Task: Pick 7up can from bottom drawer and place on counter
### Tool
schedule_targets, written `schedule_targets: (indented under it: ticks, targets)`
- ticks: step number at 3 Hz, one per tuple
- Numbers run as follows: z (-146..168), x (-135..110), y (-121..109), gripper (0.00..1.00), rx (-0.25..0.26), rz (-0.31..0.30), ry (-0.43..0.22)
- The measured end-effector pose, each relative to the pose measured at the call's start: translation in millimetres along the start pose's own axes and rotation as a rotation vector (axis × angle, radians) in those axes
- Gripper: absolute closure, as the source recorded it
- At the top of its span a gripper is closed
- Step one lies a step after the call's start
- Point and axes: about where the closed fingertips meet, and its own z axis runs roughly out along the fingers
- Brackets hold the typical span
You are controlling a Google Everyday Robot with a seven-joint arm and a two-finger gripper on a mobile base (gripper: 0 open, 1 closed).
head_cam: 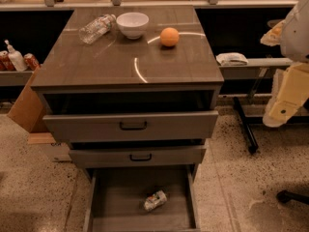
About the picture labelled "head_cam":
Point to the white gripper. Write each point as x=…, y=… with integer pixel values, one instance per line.
x=295, y=36

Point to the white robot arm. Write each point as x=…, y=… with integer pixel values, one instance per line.
x=294, y=42

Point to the top grey drawer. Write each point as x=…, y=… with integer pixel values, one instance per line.
x=131, y=127

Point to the grey drawer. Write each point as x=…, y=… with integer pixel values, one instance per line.
x=117, y=197
x=131, y=127
x=181, y=155

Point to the middle grey drawer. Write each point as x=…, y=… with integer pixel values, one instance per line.
x=181, y=155

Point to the grey drawer cabinet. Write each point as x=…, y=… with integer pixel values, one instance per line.
x=117, y=75

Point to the bottom grey drawer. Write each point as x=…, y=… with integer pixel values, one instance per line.
x=117, y=197

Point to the red soda can at edge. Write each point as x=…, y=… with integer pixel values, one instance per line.
x=5, y=60

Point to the folded white cloth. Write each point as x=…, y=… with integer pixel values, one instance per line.
x=231, y=59

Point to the orange fruit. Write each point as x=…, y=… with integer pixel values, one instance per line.
x=169, y=37

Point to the black chair base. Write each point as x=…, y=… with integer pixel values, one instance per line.
x=285, y=196

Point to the white ceramic bowl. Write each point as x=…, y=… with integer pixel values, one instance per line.
x=133, y=25

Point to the clear plastic water bottle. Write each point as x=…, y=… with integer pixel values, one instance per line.
x=96, y=28

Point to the white flat box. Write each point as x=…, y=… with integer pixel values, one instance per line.
x=55, y=151

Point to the brown cardboard box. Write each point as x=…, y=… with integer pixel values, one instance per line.
x=28, y=110

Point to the white pump bottle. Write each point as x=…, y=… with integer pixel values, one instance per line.
x=16, y=58

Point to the black table leg frame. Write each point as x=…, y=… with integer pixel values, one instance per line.
x=247, y=121

